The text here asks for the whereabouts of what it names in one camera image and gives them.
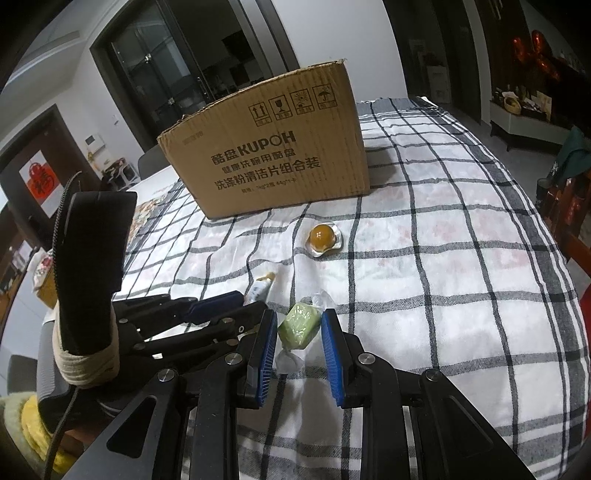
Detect floral printed table cover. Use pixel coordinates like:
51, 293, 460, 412
122, 165, 201, 259

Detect black braided cable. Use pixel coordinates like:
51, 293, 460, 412
44, 172, 86, 480

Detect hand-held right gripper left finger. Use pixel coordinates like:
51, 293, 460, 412
60, 309, 280, 480

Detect green candy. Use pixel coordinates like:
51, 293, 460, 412
272, 291, 334, 374

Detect checked tablecloth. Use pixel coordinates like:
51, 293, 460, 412
111, 96, 588, 480

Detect red paper door poster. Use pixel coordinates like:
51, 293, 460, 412
18, 157, 59, 217

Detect orange foil balloons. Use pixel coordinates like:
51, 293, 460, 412
512, 29, 563, 83

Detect white low cabinet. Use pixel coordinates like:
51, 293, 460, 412
488, 98, 574, 153

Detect glass sliding door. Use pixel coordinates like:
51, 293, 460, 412
90, 0, 301, 149

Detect dark wooden door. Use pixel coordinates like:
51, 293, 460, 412
0, 104, 103, 234

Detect cardboard box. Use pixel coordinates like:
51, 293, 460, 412
157, 58, 372, 220

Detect orange jelly cup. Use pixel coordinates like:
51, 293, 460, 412
305, 222, 346, 257

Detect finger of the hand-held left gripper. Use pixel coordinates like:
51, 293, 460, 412
136, 301, 271, 371
113, 290, 245, 335

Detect green cloth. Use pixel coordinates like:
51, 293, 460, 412
551, 126, 591, 182

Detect small tube snack packet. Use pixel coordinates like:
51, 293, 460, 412
242, 273, 277, 305

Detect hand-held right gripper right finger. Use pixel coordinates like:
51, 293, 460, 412
321, 308, 550, 480

